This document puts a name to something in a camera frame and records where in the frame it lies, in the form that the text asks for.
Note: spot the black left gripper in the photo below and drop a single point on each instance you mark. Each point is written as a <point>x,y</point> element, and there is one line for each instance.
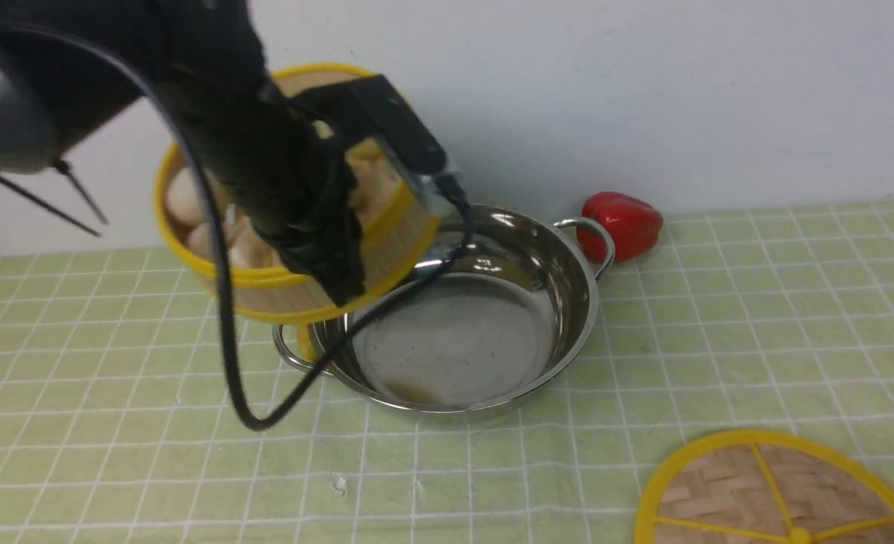
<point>262,148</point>

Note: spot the yellow rimmed bamboo steamer basket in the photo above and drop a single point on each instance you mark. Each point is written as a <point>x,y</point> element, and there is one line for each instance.
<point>396,232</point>

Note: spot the yellow rimmed bamboo steamer lid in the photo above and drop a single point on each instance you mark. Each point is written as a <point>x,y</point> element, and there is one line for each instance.
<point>760,486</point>

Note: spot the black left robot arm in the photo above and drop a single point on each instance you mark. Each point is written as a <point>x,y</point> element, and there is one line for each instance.
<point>207,63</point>

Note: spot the stainless steel pot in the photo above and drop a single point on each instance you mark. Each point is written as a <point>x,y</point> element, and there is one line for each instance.
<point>503,322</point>

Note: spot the white steamed bun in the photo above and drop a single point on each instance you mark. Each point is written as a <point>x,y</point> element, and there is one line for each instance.
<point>182,200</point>

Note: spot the white bun near gripper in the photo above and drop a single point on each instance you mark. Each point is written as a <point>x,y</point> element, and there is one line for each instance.
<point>201,240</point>

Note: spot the yellow banana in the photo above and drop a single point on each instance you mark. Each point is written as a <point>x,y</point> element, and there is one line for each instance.
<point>305,348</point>

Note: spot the green checkered tablecloth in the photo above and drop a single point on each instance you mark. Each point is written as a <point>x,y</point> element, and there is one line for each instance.
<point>115,426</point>

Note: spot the small white paper scrap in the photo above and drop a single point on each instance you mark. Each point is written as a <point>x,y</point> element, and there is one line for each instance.
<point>340,485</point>

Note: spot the red bell pepper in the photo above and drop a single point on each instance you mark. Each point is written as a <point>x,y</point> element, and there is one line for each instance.
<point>634,225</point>

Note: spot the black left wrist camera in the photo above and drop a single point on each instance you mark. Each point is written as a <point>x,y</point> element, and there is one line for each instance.
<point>371,108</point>

